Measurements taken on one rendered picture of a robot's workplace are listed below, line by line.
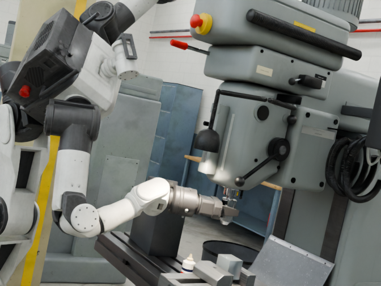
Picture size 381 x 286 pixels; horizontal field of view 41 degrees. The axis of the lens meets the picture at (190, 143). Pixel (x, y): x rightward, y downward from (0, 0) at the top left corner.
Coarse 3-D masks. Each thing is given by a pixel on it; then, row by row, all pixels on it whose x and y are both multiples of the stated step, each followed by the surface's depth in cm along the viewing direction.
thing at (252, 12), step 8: (248, 16) 133; (256, 16) 132; (264, 16) 133; (272, 16) 135; (264, 24) 134; (272, 24) 135; (280, 24) 136; (288, 24) 138; (280, 32) 139; (288, 32) 139; (296, 32) 140; (304, 32) 142; (312, 32) 144; (304, 40) 143; (312, 40) 144; (320, 40) 146; (328, 40) 148; (328, 48) 149; (336, 48) 150; (344, 48) 151; (352, 48) 154; (344, 56) 154; (352, 56) 154; (360, 56) 156
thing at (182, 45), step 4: (172, 40) 149; (176, 40) 150; (172, 44) 149; (176, 44) 150; (180, 44) 150; (184, 44) 151; (180, 48) 151; (184, 48) 151; (188, 48) 152; (192, 48) 153; (196, 48) 154; (200, 52) 155; (204, 52) 156; (208, 52) 156
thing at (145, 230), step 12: (144, 216) 196; (156, 216) 186; (168, 216) 188; (180, 216) 190; (132, 228) 204; (144, 228) 194; (156, 228) 186; (168, 228) 189; (180, 228) 191; (132, 240) 203; (144, 240) 192; (156, 240) 187; (168, 240) 189; (156, 252) 188; (168, 252) 190
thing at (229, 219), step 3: (222, 201) 157; (225, 204) 156; (228, 204) 156; (231, 204) 156; (234, 204) 157; (231, 207) 156; (234, 207) 157; (222, 216) 156; (225, 216) 156; (228, 216) 156; (231, 216) 157; (219, 219) 157; (222, 219) 156; (225, 219) 156; (228, 219) 156; (231, 219) 157
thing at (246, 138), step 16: (224, 96) 153; (272, 96) 148; (240, 112) 147; (256, 112) 145; (272, 112) 149; (288, 112) 153; (240, 128) 146; (256, 128) 147; (272, 128) 150; (224, 144) 150; (240, 144) 146; (256, 144) 148; (224, 160) 149; (240, 160) 147; (256, 160) 148; (272, 160) 152; (208, 176) 155; (224, 176) 149; (256, 176) 151
